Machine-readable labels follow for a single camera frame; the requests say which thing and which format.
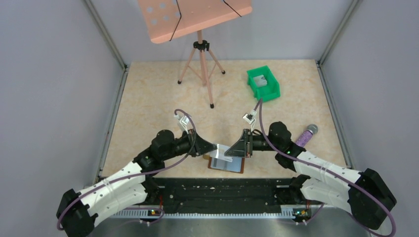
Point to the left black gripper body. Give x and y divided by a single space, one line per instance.
192 142

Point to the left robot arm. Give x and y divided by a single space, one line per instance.
79 212

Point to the white VIP card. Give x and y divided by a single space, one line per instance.
219 153

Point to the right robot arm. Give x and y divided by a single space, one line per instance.
362 194

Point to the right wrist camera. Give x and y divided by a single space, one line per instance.
250 118

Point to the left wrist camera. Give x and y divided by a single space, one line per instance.
182 122

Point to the green plastic bin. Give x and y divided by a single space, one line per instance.
266 93

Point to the brown leather card holder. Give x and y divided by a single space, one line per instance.
236 166

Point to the silver card in bin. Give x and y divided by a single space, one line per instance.
260 81

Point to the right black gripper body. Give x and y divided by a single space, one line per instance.
247 142

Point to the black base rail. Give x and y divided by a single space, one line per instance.
216 197

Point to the purple glitter microphone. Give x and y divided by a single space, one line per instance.
307 135

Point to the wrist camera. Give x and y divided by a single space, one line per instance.
250 118
182 122

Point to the pink music stand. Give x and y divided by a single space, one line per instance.
171 19

